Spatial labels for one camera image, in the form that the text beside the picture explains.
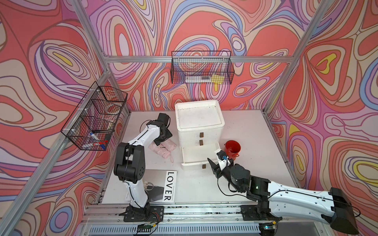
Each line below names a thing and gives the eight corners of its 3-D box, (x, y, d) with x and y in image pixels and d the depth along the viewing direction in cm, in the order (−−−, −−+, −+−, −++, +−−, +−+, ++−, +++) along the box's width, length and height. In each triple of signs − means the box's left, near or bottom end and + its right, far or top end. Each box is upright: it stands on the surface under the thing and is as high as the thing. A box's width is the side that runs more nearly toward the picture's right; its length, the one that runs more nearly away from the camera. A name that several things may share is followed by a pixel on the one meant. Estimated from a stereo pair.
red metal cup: (223, 162, 94) (227, 153, 85) (221, 149, 100) (225, 140, 91) (237, 162, 94) (242, 153, 85) (234, 149, 100) (239, 140, 91)
